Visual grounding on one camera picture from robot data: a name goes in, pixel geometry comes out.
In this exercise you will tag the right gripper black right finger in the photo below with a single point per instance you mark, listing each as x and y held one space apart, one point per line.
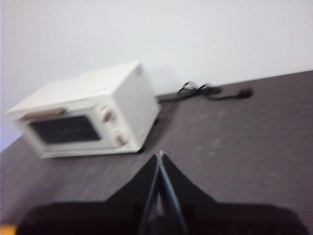
220 220

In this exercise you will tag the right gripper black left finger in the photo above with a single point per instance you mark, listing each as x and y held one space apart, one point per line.
102 218

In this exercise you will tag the beige oven knob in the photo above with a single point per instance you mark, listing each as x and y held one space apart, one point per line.
106 115
119 138

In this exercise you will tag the white toaster oven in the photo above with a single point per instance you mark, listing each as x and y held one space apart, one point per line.
85 93

